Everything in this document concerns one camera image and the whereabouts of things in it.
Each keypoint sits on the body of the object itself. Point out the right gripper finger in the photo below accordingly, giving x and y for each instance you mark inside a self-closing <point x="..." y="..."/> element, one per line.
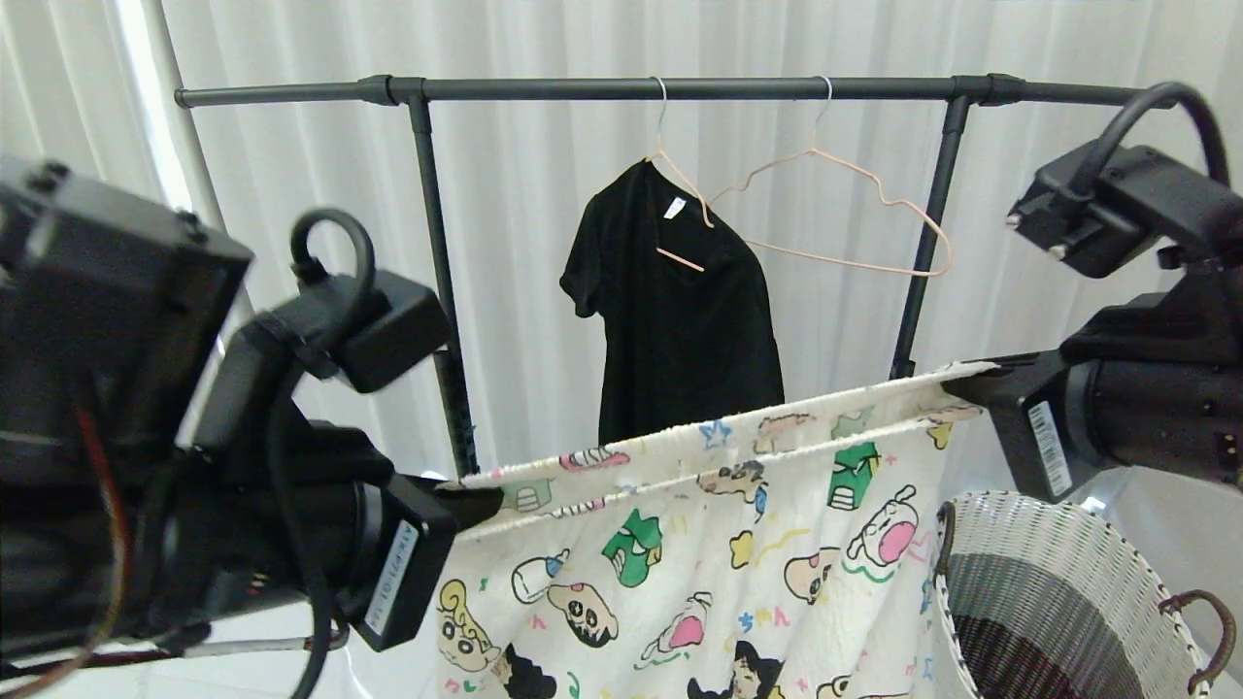
<point x="976" y="383"/>

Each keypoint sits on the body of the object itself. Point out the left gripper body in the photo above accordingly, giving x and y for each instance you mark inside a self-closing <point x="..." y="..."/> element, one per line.
<point x="291" y="544"/>

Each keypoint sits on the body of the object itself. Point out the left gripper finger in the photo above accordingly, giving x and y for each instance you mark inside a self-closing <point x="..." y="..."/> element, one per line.
<point x="471" y="503"/>

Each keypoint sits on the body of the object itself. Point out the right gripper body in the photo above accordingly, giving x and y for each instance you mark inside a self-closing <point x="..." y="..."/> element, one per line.
<point x="1165" y="417"/>

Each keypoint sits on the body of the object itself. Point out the black T-shirt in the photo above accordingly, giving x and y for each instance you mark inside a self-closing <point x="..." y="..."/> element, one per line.
<point x="680" y="340"/>

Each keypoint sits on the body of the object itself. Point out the cream printed garment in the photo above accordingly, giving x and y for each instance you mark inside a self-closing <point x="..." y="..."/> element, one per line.
<point x="777" y="602"/>

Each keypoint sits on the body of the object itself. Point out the pink clothes hanger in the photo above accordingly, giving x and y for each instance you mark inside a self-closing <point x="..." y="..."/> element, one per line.
<point x="694" y="200"/>
<point x="845" y="259"/>

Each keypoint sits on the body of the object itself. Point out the white laundry basket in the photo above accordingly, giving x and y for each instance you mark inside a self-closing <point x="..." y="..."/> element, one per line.
<point x="1049" y="553"/>

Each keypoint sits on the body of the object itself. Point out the black clothes rack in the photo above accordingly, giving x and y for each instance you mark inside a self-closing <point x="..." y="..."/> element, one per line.
<point x="583" y="89"/>

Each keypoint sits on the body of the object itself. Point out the white curtain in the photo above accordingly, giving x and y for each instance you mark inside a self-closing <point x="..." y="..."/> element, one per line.
<point x="544" y="291"/>

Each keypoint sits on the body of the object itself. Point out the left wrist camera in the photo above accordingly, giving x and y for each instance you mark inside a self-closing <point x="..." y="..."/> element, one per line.
<point x="388" y="330"/>

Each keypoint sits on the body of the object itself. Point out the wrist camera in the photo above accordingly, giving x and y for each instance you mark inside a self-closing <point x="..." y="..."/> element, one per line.
<point x="1117" y="209"/>
<point x="388" y="330"/>

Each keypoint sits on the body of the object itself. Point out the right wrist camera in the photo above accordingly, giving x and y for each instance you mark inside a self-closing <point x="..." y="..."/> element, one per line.
<point x="1117" y="209"/>

